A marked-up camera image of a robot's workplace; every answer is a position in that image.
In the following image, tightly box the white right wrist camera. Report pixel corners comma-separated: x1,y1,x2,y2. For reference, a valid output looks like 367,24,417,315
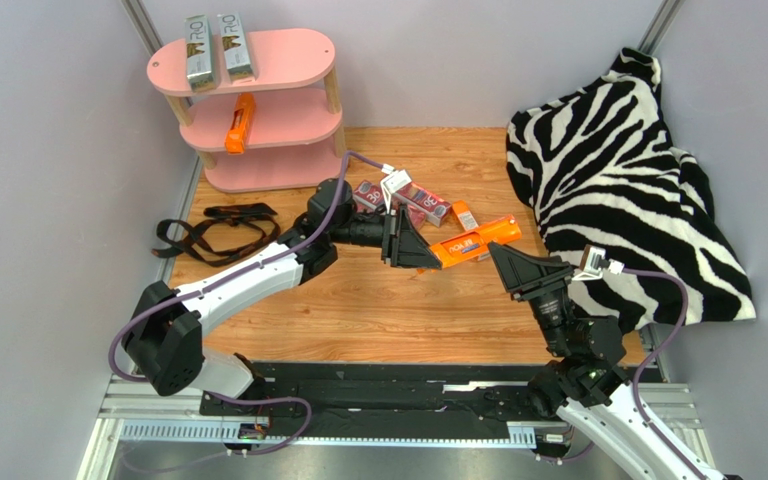
572,245,625,282

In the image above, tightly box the zebra print cloth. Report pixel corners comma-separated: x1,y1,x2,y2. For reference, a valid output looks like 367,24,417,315
505,48,757,332

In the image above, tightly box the red toothpaste box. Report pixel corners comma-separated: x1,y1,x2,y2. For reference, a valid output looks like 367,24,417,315
352,180,386,213
395,182,452,227

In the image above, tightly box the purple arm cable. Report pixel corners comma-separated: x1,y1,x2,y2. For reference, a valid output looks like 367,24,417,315
106,151,399,461
620,268,711,480

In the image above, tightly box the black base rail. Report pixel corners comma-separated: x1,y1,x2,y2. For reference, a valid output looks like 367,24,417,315
100,363,561,452

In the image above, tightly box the teal silver toothpaste box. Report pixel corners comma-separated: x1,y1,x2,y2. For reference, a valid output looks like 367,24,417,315
184,15,217,92

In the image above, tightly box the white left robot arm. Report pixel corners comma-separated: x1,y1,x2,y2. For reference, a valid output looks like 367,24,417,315
113,179,442,398

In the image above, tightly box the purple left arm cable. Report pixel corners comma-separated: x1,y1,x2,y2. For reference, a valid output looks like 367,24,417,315
106,151,399,461

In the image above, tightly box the orange toothpaste box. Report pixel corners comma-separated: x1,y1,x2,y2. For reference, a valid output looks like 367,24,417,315
224,93,256,155
451,200,479,231

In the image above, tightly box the red toothpaste box middle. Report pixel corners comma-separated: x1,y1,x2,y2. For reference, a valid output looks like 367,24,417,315
352,180,386,213

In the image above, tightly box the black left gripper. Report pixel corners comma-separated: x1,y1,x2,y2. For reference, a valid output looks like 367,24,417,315
329,201,440,268

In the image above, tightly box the red toothpaste box back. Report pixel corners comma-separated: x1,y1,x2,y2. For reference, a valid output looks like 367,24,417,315
395,182,452,227

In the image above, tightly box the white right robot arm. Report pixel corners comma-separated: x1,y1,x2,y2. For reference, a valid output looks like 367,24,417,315
488,242,726,479

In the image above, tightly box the black orange strap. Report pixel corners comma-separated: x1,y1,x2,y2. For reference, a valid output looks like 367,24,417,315
151,202,283,268

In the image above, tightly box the pink three-tier shelf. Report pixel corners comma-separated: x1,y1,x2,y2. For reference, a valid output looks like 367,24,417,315
146,28,345,193

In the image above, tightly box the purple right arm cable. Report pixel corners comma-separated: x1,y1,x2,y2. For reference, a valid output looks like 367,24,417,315
620,268,711,480

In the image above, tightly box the orange toothpaste box diagonal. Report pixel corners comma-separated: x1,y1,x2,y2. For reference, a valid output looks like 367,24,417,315
430,215,522,269

